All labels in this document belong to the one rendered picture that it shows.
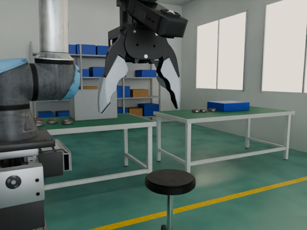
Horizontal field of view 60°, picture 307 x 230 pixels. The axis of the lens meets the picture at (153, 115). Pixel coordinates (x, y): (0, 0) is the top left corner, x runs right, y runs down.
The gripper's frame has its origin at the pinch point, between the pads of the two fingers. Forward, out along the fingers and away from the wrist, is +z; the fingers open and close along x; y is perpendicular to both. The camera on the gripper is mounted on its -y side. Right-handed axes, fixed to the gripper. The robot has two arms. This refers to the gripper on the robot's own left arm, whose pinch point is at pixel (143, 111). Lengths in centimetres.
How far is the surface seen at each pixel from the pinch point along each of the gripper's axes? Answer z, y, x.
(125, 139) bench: 77, 296, -119
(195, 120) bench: 42, 212, -175
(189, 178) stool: 59, 98, -82
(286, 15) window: -118, 273, -415
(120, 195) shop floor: 115, 211, -77
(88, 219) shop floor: 115, 179, -35
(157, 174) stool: 59, 114, -67
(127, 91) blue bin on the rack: 21, 569, -239
